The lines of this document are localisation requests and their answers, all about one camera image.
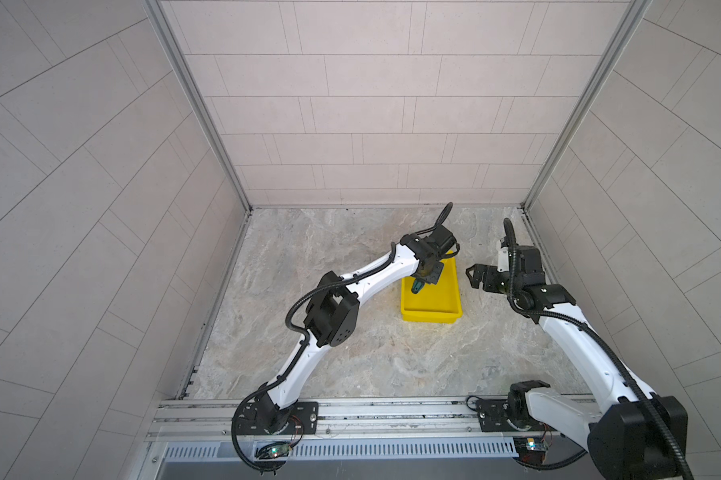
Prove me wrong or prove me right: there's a green handled screwdriver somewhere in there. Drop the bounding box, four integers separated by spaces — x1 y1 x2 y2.
411 277 426 295

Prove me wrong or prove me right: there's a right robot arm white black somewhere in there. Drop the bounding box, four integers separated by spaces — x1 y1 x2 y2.
466 241 694 479

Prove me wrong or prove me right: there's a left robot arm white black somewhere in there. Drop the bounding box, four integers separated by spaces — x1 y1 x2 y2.
234 226 460 434

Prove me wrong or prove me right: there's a yellow plastic bin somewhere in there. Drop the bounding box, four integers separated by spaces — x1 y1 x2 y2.
401 258 463 324

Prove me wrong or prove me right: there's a right black corrugated cable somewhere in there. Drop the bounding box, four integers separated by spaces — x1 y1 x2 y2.
501 217 519 283

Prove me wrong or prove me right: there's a black corrugated cable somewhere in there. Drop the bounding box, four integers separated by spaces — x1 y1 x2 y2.
501 217 519 283
413 201 456 241

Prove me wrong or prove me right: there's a left black corrugated cable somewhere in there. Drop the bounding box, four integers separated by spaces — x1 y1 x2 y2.
413 201 456 241

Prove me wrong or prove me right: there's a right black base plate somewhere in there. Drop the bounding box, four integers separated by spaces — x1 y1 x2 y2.
473 398 538 433

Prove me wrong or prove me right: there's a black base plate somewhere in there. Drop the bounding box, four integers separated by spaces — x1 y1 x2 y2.
234 401 318 435
473 398 538 433

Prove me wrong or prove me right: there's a right circuit board with wires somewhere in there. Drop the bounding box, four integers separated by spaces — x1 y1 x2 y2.
514 437 550 464

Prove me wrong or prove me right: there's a circuit board with wires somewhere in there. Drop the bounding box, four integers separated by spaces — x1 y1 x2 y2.
256 441 294 461
514 437 550 464

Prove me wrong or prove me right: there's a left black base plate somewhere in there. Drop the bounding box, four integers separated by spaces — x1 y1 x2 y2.
234 401 318 435

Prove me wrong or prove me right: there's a left circuit board with wires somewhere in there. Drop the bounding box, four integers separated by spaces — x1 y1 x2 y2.
256 441 294 461

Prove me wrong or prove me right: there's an aluminium mounting rail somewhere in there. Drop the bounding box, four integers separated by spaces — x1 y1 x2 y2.
143 394 602 444

